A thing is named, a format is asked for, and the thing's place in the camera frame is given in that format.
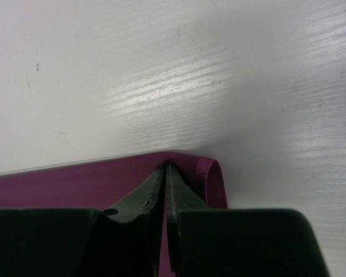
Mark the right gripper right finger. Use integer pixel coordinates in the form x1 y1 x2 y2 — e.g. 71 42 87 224
166 163 329 276

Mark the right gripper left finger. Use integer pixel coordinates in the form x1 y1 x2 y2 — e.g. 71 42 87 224
0 166 165 276

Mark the purple cloth napkin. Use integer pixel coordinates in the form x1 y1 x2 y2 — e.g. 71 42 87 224
0 151 229 277

